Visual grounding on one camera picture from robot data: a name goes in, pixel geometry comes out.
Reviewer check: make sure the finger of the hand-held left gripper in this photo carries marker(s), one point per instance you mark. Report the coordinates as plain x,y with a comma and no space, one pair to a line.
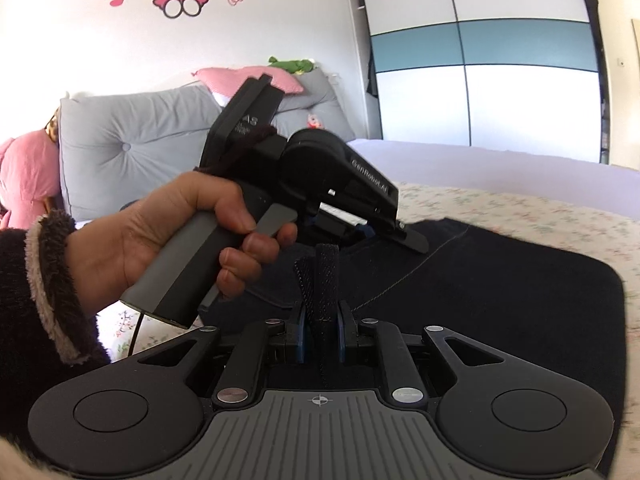
412,241

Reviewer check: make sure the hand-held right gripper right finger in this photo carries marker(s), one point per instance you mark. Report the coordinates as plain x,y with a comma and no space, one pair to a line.
341,332

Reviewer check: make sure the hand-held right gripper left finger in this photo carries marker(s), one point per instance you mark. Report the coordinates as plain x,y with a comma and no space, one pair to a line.
301,332

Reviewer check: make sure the dark denim pants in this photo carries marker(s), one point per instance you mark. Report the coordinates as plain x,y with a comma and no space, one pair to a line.
500,290

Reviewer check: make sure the person's right forearm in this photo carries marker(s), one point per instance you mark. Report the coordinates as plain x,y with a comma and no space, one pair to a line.
17,465

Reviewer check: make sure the person's left forearm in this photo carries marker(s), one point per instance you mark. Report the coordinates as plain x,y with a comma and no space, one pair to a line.
30,310

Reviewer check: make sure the person's left hand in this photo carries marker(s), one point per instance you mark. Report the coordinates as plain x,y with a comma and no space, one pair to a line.
145,235

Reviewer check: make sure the small pink figure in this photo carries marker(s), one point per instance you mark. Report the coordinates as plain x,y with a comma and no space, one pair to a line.
314,120

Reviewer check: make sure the purple fleece blanket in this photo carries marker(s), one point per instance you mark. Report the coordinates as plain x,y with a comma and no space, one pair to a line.
475,160

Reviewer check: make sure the green plush toy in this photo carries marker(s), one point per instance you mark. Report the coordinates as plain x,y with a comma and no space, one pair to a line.
292,65

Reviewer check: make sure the floral beige cloth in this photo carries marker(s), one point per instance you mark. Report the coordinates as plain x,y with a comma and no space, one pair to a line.
525,210

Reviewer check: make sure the pink pillow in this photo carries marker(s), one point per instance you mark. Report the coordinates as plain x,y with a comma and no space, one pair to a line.
225,77

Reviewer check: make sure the large grey tufted cushion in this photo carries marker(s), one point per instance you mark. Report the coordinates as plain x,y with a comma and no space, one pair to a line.
140,150

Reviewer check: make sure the dark open shelf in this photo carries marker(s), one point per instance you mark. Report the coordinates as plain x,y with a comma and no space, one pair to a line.
605,135

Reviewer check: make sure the white and teal wardrobe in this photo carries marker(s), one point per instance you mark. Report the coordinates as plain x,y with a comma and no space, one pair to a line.
500,35

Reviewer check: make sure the pink plush toy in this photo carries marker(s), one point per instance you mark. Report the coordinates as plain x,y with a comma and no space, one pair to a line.
25,170

